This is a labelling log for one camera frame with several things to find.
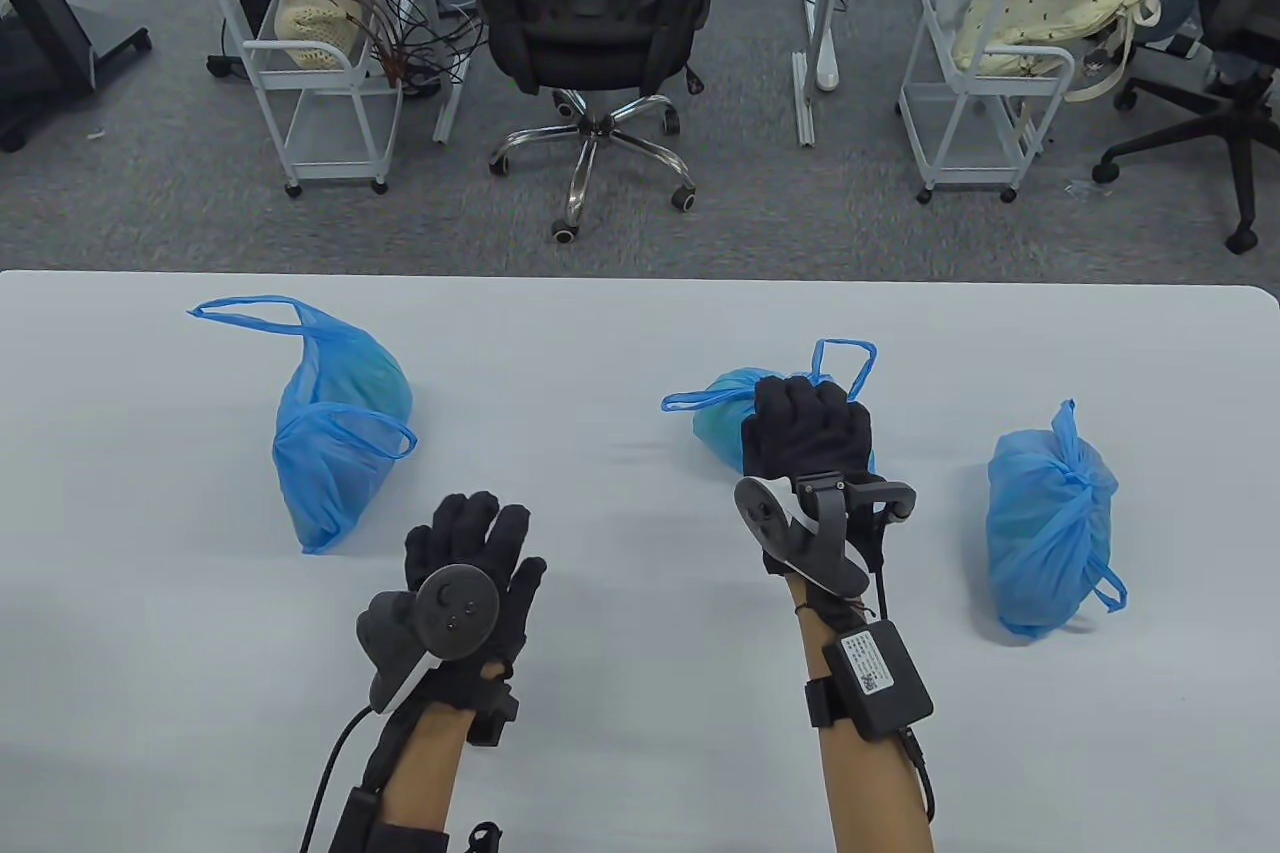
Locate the white metal cart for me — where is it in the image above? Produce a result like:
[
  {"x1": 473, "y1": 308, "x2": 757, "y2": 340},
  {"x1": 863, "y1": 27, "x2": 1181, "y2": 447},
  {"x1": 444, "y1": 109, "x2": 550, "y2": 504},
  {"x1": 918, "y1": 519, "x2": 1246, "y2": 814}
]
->
[
  {"x1": 208, "y1": 0, "x2": 404, "y2": 199},
  {"x1": 895, "y1": 0, "x2": 1078, "y2": 206}
]

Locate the black rolling stand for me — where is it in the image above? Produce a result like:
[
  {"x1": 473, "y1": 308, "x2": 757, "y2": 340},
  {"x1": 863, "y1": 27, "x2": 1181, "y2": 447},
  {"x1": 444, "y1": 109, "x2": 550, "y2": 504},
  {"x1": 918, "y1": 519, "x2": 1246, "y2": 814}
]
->
[{"x1": 0, "y1": 0, "x2": 153, "y2": 156}]

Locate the plain black battery box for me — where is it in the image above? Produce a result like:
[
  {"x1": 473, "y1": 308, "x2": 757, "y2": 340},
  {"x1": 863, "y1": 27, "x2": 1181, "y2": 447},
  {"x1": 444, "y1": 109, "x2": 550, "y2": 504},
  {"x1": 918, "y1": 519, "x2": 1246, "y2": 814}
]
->
[{"x1": 328, "y1": 788, "x2": 383, "y2": 853}]

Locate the person's left forearm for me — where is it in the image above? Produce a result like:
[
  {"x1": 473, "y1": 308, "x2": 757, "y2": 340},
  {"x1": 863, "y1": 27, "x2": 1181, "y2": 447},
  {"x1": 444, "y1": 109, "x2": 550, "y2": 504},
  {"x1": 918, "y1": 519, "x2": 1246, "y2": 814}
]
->
[{"x1": 378, "y1": 701, "x2": 469, "y2": 834}]

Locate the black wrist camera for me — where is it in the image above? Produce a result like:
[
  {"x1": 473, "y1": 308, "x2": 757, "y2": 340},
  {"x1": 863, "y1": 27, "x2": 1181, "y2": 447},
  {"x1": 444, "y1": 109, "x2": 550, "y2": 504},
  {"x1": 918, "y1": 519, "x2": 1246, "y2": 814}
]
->
[{"x1": 468, "y1": 681, "x2": 523, "y2": 747}]

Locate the person's right forearm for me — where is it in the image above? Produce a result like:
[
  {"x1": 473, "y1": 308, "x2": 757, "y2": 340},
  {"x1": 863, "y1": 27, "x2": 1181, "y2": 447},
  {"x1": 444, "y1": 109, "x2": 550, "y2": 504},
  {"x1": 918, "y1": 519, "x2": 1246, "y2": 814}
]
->
[{"x1": 795, "y1": 583, "x2": 936, "y2": 853}]

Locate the cream knitted bag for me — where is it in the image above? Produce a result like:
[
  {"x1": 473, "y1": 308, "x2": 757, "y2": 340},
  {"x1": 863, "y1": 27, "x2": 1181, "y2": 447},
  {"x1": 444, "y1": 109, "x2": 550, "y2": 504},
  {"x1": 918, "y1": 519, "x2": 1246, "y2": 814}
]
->
[{"x1": 273, "y1": 0, "x2": 401, "y2": 89}]

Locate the thin black cable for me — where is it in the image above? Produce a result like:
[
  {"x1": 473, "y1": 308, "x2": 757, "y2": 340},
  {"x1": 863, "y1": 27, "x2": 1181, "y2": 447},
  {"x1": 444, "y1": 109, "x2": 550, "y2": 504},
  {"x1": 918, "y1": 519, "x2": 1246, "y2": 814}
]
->
[{"x1": 868, "y1": 503, "x2": 893, "y2": 624}]

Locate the cream fabric bag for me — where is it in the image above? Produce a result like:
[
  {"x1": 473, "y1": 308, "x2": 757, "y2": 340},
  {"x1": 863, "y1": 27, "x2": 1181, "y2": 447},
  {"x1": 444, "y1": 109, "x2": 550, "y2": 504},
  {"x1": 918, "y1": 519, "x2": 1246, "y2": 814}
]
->
[{"x1": 948, "y1": 0, "x2": 1163, "y2": 102}]

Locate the person's left hand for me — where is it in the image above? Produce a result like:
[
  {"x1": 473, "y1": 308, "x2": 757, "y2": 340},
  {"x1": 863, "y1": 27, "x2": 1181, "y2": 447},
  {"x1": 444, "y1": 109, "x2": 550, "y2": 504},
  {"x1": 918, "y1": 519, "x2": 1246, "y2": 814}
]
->
[{"x1": 400, "y1": 491, "x2": 548, "y2": 714}]

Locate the person's right hand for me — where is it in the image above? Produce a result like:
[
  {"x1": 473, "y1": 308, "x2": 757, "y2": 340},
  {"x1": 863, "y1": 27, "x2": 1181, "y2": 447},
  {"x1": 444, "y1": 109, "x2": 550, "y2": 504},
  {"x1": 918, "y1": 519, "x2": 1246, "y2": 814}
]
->
[{"x1": 740, "y1": 376, "x2": 874, "y2": 484}]

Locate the blue plastic bag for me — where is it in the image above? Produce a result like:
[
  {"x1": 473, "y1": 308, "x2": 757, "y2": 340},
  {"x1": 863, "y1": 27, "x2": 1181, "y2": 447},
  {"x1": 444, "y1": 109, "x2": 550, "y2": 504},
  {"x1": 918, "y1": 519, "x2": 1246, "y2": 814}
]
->
[
  {"x1": 987, "y1": 399, "x2": 1129, "y2": 641},
  {"x1": 188, "y1": 295, "x2": 418, "y2": 556},
  {"x1": 660, "y1": 340, "x2": 879, "y2": 479}
]

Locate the black mesh office chair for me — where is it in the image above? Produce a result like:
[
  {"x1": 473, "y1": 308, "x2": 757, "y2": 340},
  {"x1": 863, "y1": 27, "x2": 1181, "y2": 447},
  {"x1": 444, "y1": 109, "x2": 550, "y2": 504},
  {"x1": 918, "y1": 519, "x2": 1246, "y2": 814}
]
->
[{"x1": 458, "y1": 0, "x2": 723, "y2": 246}]

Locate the black battery box white label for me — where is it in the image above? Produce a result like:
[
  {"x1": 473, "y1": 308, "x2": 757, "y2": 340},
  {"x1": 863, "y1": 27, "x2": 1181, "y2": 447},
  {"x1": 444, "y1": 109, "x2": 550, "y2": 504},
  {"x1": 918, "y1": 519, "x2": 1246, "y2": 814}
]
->
[{"x1": 822, "y1": 620, "x2": 936, "y2": 744}]

